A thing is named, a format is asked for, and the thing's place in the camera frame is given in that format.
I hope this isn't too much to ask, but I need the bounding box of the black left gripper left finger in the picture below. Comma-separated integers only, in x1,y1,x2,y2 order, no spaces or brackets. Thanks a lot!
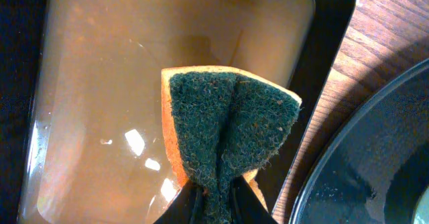
154,180,204,224

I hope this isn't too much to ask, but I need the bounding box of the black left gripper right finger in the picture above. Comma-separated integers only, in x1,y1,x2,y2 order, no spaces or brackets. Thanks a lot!
229,176,277,224

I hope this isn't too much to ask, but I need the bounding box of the orange green scrub sponge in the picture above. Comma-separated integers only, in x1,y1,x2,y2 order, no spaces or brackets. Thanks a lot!
161,66,302,223

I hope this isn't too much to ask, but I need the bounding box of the mint plate with ketchup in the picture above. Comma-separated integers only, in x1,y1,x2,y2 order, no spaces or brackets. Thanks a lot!
412,188,429,224

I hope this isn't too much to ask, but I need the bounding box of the rectangular black water tray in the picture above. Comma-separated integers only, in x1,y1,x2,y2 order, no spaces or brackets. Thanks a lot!
17,0,356,223

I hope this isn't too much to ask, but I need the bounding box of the round black tray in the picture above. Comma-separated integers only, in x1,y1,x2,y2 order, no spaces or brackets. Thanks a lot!
290,61,428,224

